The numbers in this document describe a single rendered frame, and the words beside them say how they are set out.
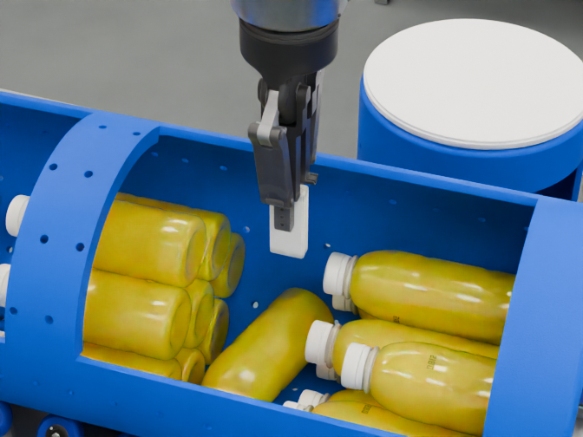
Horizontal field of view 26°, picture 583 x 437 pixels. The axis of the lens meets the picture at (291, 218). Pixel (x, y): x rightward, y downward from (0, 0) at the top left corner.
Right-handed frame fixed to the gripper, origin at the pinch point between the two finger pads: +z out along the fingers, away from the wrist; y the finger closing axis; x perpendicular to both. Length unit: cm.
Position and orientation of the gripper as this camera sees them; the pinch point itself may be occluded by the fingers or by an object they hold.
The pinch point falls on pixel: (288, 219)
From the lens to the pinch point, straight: 106.7
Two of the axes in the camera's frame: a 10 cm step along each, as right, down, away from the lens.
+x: -9.5, -2.0, 2.4
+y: 3.1, -6.0, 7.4
